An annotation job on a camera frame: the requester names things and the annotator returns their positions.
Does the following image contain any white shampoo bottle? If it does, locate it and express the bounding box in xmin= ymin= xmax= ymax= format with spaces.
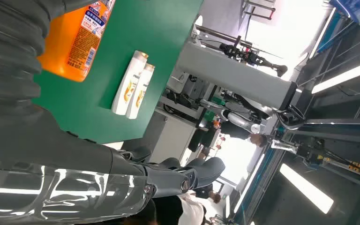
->
xmin=112 ymin=50 xmax=149 ymax=116
xmin=126 ymin=63 xmax=156 ymax=120

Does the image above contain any white cabinet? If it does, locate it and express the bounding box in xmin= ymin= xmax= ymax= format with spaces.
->
xmin=149 ymin=111 xmax=198 ymax=164

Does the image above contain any standing person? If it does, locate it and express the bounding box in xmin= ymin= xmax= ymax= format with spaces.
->
xmin=195 ymin=119 xmax=269 ymax=156

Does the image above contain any white square pillar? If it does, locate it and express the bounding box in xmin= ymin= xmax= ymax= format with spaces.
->
xmin=177 ymin=42 xmax=298 ymax=112

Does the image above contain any long ceiling light strip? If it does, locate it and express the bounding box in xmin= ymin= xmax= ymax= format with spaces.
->
xmin=279 ymin=164 xmax=335 ymax=215
xmin=311 ymin=57 xmax=360 ymax=94

